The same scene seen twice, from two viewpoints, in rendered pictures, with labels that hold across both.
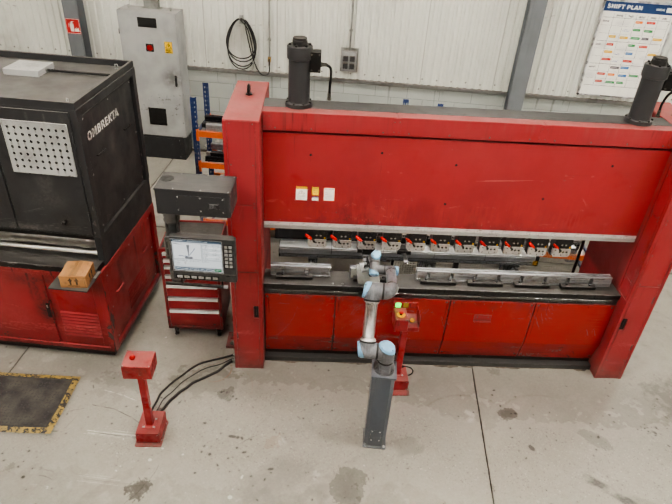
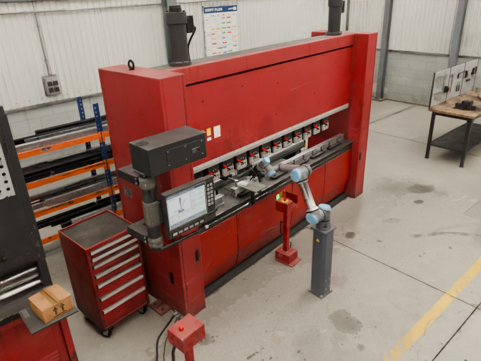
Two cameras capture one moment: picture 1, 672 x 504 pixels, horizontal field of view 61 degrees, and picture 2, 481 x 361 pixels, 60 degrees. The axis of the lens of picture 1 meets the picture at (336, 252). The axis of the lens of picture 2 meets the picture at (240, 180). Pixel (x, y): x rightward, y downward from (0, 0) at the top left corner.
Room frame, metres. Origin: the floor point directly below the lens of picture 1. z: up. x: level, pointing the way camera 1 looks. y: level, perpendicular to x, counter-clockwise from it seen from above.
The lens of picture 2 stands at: (1.02, 2.53, 2.89)
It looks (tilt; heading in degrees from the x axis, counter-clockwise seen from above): 25 degrees down; 316
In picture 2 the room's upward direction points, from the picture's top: 2 degrees counter-clockwise
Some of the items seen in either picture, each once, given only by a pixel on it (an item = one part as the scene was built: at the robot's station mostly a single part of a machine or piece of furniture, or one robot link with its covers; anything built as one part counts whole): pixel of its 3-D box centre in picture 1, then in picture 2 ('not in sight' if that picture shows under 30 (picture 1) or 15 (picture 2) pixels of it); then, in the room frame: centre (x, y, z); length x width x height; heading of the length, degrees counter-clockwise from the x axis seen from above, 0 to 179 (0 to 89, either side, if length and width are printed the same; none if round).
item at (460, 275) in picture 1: (513, 277); (308, 154); (4.02, -1.53, 0.92); 1.67 x 0.06 x 0.10; 93
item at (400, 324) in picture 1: (406, 316); (286, 201); (3.60, -0.60, 0.75); 0.20 x 0.16 x 0.18; 95
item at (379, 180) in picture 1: (459, 188); (278, 100); (3.98, -0.91, 1.74); 3.00 x 0.08 x 0.80; 93
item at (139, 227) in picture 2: not in sight; (157, 224); (3.60, 1.02, 1.18); 0.40 x 0.24 x 0.07; 93
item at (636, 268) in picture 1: (629, 248); (338, 116); (4.25, -2.53, 1.15); 0.85 x 0.25 x 2.30; 3
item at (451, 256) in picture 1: (409, 252); (245, 168); (4.27, -0.65, 0.93); 2.30 x 0.14 x 0.10; 93
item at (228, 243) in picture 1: (205, 255); (187, 205); (3.31, 0.91, 1.42); 0.45 x 0.12 x 0.36; 90
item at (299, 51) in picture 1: (309, 71); (182, 34); (4.05, 0.27, 2.54); 0.33 x 0.25 x 0.47; 93
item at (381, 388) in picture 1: (378, 405); (321, 260); (2.97, -0.40, 0.39); 0.18 x 0.18 x 0.77; 87
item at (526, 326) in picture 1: (434, 323); (281, 208); (3.94, -0.92, 0.42); 3.00 x 0.21 x 0.83; 93
